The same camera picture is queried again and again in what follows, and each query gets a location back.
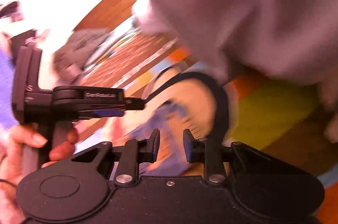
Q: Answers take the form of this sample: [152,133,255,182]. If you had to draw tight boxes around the blue patterned pajama pants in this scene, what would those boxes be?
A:
[109,100,212,178]

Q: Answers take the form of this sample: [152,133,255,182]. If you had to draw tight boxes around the person's left hand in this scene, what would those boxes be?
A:
[1,122,79,223]

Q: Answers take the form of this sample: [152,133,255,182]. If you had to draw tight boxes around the blue bicycle wardrobe curtain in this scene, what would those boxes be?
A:
[0,51,17,130]

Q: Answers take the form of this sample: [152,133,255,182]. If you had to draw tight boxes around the brown quilted jacket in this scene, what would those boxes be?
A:
[53,28,109,84]

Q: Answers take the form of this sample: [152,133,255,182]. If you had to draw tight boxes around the colourful cartoon bed sheet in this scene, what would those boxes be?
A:
[66,28,338,224]

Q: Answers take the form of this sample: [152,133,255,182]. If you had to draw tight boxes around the black hanging bag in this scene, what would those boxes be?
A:
[0,1,23,23]

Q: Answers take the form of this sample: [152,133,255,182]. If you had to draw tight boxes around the wooden headboard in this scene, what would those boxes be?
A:
[74,0,136,31]

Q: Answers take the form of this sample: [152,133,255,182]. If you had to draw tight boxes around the grey lilac duvet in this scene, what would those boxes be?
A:
[132,0,338,143]

